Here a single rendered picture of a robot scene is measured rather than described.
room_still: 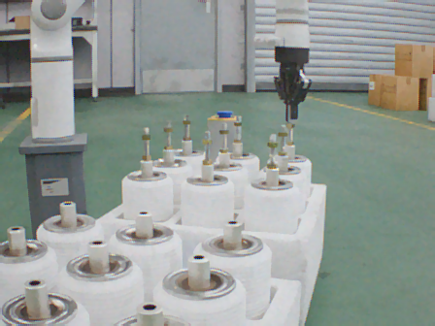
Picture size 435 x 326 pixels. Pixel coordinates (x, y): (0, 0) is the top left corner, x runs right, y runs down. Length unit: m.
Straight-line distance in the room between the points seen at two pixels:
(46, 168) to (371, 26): 6.05
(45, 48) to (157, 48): 5.02
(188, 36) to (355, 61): 2.11
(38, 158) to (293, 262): 0.56
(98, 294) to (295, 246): 0.42
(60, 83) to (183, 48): 5.07
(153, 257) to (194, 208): 0.30
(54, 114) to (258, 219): 0.48
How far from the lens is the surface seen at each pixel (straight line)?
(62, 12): 1.12
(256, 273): 0.63
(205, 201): 0.94
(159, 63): 6.12
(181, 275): 0.57
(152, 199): 0.98
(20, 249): 0.66
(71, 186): 1.14
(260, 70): 6.31
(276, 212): 0.91
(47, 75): 1.13
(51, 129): 1.14
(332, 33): 6.65
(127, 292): 0.57
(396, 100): 4.79
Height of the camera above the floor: 0.48
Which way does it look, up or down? 12 degrees down
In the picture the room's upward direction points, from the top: straight up
